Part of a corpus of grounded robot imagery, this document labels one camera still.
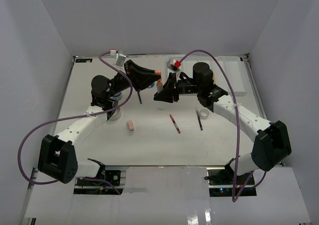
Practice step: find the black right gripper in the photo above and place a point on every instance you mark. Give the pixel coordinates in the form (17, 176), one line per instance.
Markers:
(167, 94)

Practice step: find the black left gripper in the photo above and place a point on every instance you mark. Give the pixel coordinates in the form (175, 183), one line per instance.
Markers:
(142, 77)

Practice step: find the orange marker pen body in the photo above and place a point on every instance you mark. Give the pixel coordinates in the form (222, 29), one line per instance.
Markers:
(159, 86)

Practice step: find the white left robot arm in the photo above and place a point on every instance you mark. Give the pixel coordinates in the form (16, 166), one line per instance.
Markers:
(57, 157)

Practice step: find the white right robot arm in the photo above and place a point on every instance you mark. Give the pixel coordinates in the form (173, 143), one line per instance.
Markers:
(271, 142)

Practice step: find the black gel pen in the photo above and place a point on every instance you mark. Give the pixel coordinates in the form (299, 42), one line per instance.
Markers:
(139, 96)

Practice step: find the red gel pen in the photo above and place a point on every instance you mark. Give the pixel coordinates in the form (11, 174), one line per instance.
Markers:
(174, 123)

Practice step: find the blue gel pen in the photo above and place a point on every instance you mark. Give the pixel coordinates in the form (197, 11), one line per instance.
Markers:
(198, 118)

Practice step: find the large clear tape roll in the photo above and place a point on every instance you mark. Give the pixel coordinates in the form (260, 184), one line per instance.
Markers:
(116, 115)

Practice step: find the pink correction tape dispenser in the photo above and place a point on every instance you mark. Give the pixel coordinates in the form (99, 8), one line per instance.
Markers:
(131, 126)

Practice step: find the white divided organizer tray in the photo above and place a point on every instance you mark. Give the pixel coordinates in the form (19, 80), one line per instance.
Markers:
(232, 67)

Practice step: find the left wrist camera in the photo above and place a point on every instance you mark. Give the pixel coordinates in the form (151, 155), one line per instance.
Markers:
(120, 58)

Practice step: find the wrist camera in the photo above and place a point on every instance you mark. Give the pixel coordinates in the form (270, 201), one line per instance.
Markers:
(120, 58)
(173, 65)

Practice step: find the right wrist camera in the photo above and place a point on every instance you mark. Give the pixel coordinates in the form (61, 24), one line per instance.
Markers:
(173, 65)

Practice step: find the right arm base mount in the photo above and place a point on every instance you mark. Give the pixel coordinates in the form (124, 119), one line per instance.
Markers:
(220, 183)

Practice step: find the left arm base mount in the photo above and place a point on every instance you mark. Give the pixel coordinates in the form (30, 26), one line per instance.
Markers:
(108, 181)

